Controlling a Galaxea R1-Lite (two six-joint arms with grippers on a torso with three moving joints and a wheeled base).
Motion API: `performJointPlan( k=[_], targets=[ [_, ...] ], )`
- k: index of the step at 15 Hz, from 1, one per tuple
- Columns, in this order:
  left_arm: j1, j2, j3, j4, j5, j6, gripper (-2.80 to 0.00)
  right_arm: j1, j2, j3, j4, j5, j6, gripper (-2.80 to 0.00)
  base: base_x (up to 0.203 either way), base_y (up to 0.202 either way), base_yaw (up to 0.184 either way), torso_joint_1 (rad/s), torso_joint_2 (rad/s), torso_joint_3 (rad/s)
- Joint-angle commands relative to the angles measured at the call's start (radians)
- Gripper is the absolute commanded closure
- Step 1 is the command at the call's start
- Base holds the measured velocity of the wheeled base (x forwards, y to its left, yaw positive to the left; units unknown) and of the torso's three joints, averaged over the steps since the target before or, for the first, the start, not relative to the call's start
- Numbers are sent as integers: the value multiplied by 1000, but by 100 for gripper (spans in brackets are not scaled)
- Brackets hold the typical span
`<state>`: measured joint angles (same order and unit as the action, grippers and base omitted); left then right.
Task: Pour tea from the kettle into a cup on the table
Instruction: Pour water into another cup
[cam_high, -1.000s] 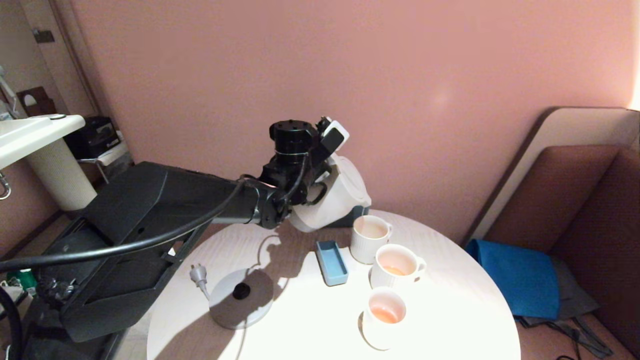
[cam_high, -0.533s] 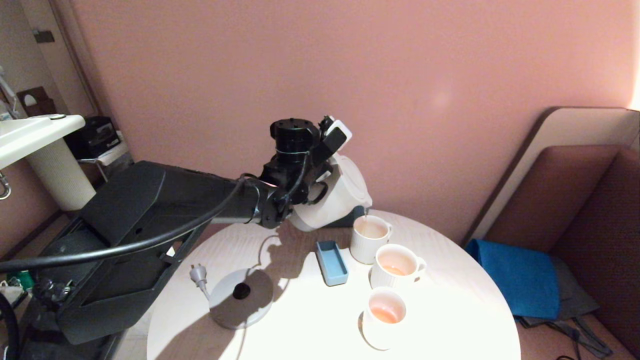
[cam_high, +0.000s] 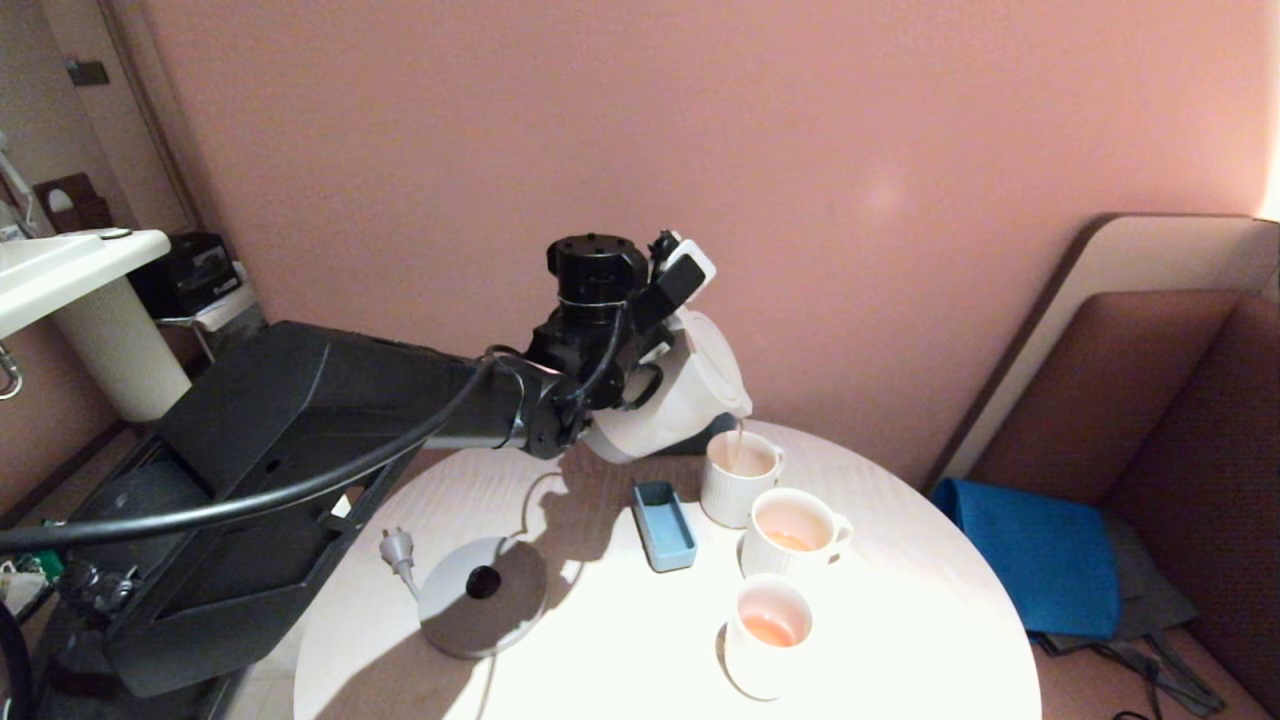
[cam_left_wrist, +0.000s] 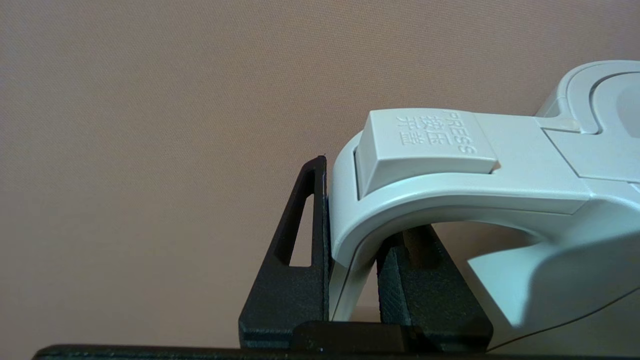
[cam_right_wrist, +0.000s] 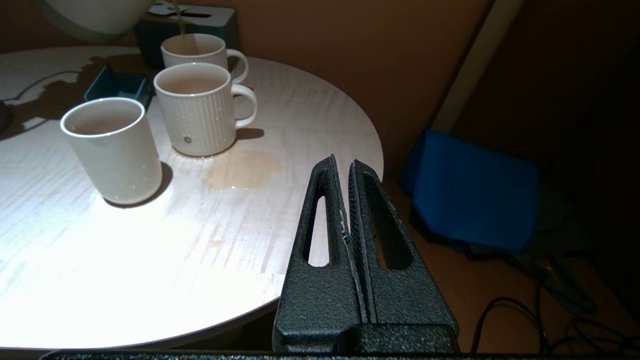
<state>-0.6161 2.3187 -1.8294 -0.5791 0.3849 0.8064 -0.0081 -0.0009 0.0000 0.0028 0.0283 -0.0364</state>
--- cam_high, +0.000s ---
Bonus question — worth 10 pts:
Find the brown wooden holder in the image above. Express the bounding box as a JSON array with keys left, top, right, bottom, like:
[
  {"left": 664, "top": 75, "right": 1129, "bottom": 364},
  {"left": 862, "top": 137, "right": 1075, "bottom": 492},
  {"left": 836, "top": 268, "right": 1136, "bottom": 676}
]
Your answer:
[{"left": 32, "top": 172, "right": 113, "bottom": 233}]

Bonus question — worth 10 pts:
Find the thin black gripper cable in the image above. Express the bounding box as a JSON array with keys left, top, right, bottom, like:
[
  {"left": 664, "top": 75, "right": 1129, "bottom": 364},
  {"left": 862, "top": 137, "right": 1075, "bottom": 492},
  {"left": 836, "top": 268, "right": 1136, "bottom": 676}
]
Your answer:
[{"left": 615, "top": 362, "right": 666, "bottom": 411}]

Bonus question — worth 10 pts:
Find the metal stool with white top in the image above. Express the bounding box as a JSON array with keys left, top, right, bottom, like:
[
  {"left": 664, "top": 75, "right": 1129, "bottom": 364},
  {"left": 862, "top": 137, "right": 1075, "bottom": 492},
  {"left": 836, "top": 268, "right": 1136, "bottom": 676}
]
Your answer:
[{"left": 155, "top": 288, "right": 266, "bottom": 353}]

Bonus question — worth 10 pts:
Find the white electric kettle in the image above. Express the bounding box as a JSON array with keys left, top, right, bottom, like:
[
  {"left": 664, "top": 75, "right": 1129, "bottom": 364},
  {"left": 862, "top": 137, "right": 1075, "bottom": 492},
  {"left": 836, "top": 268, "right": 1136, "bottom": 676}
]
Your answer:
[{"left": 583, "top": 308, "right": 753, "bottom": 464}]

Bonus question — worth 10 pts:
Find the chrome faucet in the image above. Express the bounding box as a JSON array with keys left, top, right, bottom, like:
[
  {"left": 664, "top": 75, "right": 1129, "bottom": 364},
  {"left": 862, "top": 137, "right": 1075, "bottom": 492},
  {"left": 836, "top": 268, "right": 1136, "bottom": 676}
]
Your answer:
[{"left": 0, "top": 135, "right": 41, "bottom": 239}]

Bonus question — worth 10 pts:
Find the blue cloth bag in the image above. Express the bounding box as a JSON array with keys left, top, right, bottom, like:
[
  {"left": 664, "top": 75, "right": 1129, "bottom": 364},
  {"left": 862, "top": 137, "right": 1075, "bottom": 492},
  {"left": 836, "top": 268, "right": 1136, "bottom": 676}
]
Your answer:
[{"left": 930, "top": 478, "right": 1119, "bottom": 641}]

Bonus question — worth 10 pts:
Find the brown upholstered bench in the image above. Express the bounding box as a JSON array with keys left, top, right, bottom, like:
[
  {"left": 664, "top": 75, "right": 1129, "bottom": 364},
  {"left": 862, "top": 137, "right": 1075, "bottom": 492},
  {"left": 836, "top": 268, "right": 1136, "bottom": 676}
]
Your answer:
[{"left": 965, "top": 290, "right": 1280, "bottom": 720}]

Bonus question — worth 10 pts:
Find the beige backrest panel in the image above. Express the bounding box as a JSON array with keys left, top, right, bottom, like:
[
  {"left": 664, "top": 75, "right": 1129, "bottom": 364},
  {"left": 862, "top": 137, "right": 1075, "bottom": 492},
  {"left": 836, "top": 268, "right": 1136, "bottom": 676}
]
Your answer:
[{"left": 925, "top": 213, "right": 1280, "bottom": 491}]

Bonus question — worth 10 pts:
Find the small blue rectangular tray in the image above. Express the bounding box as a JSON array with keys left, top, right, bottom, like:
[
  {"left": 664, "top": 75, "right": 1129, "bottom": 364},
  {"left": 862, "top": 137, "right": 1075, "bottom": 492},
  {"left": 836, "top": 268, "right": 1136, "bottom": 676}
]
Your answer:
[{"left": 632, "top": 480, "right": 698, "bottom": 573}]

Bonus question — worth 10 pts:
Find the grey bag with straps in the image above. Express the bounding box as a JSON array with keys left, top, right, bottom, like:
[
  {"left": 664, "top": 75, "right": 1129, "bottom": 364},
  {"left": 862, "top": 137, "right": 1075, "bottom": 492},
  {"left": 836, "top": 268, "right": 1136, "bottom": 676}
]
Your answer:
[{"left": 1030, "top": 515, "right": 1226, "bottom": 716}]

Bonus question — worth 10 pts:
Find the black box appliance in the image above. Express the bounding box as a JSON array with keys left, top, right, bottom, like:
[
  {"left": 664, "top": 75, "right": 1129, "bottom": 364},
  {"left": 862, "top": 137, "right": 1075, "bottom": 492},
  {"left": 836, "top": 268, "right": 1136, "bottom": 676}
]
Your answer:
[{"left": 128, "top": 232, "right": 244, "bottom": 319}]

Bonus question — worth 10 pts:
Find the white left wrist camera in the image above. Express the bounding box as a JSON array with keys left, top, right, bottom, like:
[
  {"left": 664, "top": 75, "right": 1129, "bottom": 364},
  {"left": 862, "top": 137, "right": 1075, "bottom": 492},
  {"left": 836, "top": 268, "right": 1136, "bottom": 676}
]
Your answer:
[{"left": 648, "top": 230, "right": 718, "bottom": 323}]

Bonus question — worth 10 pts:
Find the grey round kettle base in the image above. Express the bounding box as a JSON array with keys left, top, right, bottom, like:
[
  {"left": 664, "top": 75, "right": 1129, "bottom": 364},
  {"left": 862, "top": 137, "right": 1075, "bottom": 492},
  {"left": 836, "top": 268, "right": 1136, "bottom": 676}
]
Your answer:
[{"left": 417, "top": 537, "right": 549, "bottom": 659}]

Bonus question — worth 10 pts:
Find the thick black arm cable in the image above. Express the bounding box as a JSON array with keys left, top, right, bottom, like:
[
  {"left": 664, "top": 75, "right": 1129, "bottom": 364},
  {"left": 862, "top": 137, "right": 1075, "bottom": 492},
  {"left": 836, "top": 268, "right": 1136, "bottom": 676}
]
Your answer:
[{"left": 0, "top": 345, "right": 501, "bottom": 551}]

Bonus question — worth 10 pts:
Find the white ribbed ceramic mug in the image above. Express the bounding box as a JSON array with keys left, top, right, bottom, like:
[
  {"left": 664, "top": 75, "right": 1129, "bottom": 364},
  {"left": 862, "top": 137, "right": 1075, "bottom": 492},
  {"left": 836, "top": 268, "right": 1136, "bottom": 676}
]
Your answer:
[
  {"left": 700, "top": 430, "right": 786, "bottom": 528},
  {"left": 722, "top": 573, "right": 814, "bottom": 701},
  {"left": 740, "top": 488, "right": 854, "bottom": 579}
]

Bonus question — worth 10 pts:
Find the white sink counter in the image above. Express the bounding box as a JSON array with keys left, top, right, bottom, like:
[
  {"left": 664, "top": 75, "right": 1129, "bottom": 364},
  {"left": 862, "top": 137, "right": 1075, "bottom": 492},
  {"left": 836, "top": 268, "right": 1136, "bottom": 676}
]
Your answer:
[{"left": 0, "top": 228, "right": 171, "bottom": 339}]

